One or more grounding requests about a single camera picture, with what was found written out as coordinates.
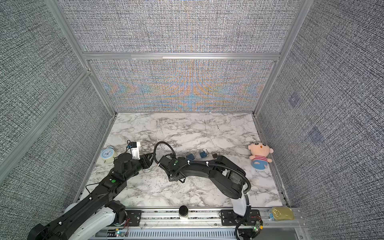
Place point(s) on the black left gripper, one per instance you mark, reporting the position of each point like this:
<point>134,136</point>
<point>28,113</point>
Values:
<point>146,160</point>

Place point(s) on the blue padlock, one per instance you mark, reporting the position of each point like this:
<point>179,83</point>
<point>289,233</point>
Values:
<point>203,154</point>
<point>190,156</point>

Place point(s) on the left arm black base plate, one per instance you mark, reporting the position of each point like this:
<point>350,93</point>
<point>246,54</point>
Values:
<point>132,218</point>

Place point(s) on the black knob on rail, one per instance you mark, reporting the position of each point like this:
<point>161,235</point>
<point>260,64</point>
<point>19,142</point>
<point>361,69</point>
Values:
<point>183,212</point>

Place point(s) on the pink plush doll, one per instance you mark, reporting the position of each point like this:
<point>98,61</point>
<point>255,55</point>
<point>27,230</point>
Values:
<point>260,155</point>

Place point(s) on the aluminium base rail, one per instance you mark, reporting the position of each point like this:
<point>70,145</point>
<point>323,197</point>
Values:
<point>202,224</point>

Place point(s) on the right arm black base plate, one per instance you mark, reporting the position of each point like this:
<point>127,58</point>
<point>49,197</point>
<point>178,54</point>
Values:
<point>230,218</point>

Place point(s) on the gold sardine tin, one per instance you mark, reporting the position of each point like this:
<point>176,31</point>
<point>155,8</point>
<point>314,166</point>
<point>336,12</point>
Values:
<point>281,214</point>

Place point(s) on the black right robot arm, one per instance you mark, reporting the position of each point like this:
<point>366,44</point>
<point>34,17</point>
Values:
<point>229,178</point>

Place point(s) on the small blue alarm clock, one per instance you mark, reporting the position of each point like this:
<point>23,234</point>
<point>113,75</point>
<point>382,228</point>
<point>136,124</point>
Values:
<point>108,155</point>

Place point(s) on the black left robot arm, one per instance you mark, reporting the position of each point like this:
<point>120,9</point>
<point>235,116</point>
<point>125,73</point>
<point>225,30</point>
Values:
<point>98,209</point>

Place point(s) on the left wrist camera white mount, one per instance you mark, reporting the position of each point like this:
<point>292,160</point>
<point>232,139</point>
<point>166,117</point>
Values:
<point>134,149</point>

